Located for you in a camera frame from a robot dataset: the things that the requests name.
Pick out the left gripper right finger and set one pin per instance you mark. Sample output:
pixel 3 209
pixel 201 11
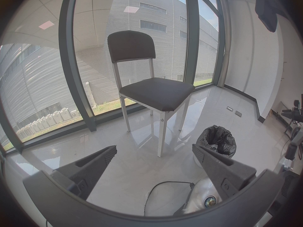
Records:
pixel 222 171

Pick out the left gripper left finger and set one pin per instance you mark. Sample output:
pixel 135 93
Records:
pixel 87 171

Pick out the black plastic bag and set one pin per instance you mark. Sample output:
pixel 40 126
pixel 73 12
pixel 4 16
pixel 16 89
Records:
pixel 224 138

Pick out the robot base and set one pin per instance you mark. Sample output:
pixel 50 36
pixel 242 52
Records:
pixel 197 193

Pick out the crumpled white paper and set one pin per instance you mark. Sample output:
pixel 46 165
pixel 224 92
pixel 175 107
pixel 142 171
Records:
pixel 214 147

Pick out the grey chair with white frame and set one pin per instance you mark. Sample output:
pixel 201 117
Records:
pixel 156 93

